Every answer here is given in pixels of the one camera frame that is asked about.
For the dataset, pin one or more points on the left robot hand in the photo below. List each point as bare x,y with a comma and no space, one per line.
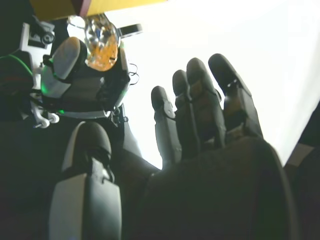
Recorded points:
212,195

